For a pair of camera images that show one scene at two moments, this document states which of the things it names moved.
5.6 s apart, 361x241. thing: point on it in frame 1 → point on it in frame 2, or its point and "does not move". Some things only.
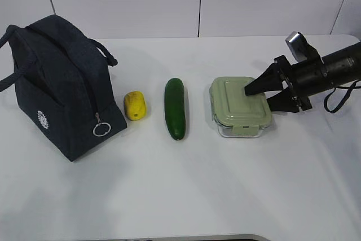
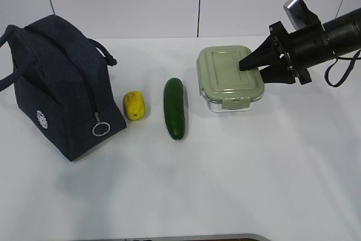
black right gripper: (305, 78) → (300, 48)
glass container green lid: (230, 107) → (223, 85)
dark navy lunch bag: (63, 89) does not move
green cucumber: (175, 108) does not move
